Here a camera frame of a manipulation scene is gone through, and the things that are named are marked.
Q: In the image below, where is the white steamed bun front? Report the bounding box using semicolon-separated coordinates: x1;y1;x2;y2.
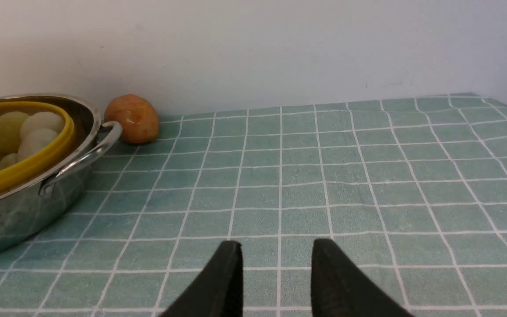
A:
17;128;59;161

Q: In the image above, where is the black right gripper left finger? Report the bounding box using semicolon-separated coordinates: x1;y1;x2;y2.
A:
161;240;243;317

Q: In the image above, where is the white steamed bun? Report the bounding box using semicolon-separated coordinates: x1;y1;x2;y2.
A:
20;111;65;140
17;128;59;161

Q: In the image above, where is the stainless steel pot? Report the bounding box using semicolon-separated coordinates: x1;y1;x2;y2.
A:
0;94;122;251

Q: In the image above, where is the yellow bamboo steamer basket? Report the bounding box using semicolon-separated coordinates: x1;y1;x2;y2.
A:
0;102;76;195

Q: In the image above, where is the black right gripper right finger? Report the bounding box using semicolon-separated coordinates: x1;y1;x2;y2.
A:
311;239;412;317

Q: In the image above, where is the green checkered tablecloth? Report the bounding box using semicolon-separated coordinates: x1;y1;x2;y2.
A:
0;94;507;317

